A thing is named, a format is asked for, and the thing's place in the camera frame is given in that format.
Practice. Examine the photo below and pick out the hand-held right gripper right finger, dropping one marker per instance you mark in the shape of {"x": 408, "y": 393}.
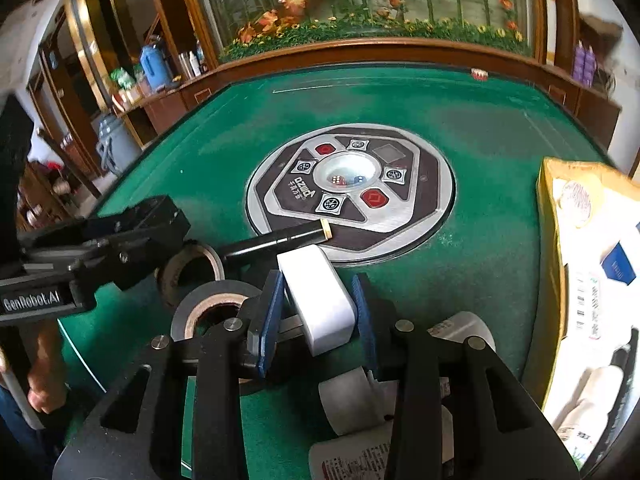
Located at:
{"x": 364, "y": 315}

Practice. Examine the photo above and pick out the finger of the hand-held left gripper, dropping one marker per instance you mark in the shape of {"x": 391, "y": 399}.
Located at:
{"x": 130, "y": 265}
{"x": 145, "y": 222}

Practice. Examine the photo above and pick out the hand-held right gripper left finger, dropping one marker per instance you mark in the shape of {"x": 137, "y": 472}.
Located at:
{"x": 270, "y": 320}

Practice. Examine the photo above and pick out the white rectangular block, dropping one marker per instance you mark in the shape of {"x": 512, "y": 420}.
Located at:
{"x": 315, "y": 290}

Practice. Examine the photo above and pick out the black tape roll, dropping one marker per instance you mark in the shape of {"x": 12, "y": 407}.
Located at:
{"x": 200, "y": 297}

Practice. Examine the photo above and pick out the dark grey tape roll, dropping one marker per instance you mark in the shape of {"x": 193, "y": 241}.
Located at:
{"x": 216, "y": 265}

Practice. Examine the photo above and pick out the white box with yellow tape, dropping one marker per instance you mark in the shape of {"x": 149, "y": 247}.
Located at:
{"x": 547, "y": 270}

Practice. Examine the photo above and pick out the round white printed disc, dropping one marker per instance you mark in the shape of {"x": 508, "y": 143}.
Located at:
{"x": 576, "y": 202}

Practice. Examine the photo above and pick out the white labelled plastic bottle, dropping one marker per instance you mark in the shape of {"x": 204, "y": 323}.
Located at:
{"x": 595, "y": 395}
{"x": 360, "y": 455}

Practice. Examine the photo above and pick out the person's left forearm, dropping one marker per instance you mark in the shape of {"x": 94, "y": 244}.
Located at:
{"x": 50, "y": 345}

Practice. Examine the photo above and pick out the person's left hand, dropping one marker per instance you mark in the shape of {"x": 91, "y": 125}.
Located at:
{"x": 47, "y": 392}

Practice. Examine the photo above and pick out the grey water barrel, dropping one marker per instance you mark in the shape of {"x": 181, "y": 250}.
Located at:
{"x": 117, "y": 145}

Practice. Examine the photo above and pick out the round mahjong table control panel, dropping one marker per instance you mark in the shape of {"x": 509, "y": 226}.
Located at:
{"x": 400, "y": 210}

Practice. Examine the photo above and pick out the blue dice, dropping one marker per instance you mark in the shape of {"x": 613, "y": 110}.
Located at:
{"x": 358, "y": 180}

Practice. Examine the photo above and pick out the red dice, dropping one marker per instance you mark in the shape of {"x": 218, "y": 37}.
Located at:
{"x": 337, "y": 180}

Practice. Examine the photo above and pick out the green snack packet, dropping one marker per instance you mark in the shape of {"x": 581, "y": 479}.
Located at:
{"x": 122, "y": 77}

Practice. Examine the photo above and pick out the blue thermos jug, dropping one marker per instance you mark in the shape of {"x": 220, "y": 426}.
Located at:
{"x": 156, "y": 67}

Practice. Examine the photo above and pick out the curved wooden cabinet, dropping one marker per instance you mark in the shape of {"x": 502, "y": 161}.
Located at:
{"x": 380, "y": 52}

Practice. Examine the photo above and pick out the small red and white object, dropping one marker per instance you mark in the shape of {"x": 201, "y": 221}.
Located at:
{"x": 479, "y": 74}

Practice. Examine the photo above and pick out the artificial flower display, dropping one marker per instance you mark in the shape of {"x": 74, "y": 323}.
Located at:
{"x": 350, "y": 0}

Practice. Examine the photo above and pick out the purple spray can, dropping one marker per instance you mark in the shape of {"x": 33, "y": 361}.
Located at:
{"x": 578, "y": 62}
{"x": 590, "y": 66}

